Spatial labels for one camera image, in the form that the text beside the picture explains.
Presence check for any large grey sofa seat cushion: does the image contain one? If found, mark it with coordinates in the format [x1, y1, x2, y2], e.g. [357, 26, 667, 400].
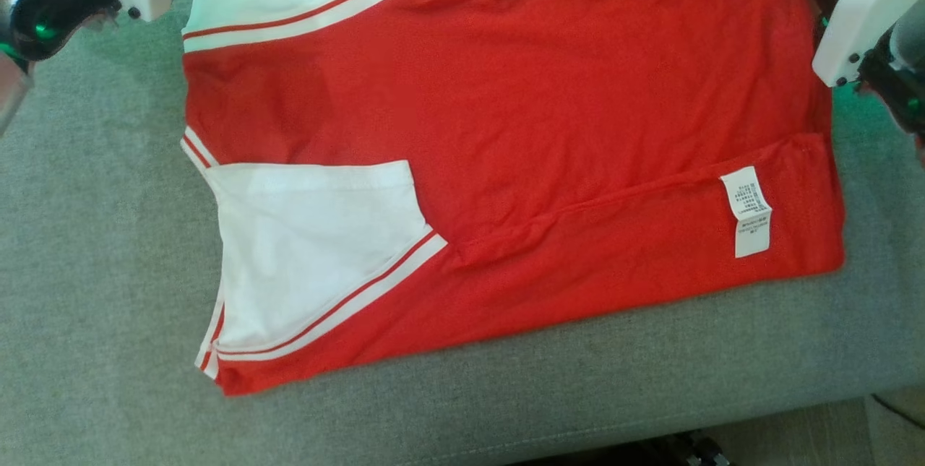
[0, 0, 925, 466]

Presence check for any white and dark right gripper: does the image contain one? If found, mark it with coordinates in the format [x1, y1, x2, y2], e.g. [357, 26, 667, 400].
[786, 0, 925, 136]

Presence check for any red and white shirt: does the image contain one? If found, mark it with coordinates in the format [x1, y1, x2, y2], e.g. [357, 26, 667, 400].
[179, 0, 846, 397]

